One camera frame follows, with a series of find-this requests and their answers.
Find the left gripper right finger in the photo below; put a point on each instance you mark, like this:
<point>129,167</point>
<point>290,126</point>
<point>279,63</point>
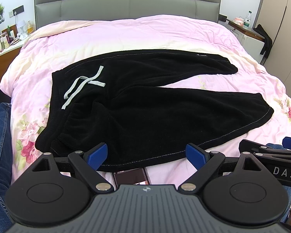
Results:
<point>206,164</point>

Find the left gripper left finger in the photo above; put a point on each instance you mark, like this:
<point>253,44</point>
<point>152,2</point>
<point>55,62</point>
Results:
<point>85,166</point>

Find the black corduroy pants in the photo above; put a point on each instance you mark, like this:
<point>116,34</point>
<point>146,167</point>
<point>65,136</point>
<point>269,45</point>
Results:
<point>124,99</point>

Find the black smartphone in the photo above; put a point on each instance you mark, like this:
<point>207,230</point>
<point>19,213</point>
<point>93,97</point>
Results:
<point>136,176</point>

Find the blue jeans leg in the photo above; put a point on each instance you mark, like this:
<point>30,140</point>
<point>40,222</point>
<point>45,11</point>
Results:
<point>5,163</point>

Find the pink floral duvet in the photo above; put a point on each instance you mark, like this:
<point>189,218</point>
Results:
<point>28,80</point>

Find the black garment on door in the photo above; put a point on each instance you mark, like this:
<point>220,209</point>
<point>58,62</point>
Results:
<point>268,43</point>

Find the right bedside table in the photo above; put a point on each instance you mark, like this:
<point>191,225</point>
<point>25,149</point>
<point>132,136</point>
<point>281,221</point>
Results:
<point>251,41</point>

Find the beige wardrobe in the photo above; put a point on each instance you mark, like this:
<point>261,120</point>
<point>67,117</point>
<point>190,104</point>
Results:
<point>275,18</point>

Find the clear water bottle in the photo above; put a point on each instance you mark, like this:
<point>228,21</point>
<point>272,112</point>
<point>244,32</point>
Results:
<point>247,20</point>

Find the left wooden nightstand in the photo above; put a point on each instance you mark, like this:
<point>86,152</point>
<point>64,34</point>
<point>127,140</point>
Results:
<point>8,55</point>

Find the white desk lamp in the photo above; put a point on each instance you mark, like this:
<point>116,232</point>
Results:
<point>21,25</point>

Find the grey padded headboard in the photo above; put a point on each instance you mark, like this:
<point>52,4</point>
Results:
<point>51,11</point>

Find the small potted plant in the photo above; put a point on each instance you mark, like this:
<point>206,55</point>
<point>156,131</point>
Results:
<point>1,13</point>

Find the black wall switch panel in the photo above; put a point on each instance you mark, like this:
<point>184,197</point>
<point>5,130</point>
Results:
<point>18,10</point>

